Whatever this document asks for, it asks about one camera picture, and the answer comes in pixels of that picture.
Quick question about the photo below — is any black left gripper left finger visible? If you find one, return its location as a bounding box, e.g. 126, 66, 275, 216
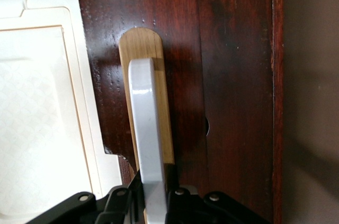
26, 168, 146, 224

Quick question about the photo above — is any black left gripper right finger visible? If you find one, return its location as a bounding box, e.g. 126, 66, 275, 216
165, 165, 271, 224

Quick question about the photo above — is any wooden drawer with white handle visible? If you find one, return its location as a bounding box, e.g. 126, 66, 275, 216
73, 0, 210, 224

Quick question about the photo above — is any white plastic box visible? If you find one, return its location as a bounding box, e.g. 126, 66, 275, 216
0, 0, 124, 218

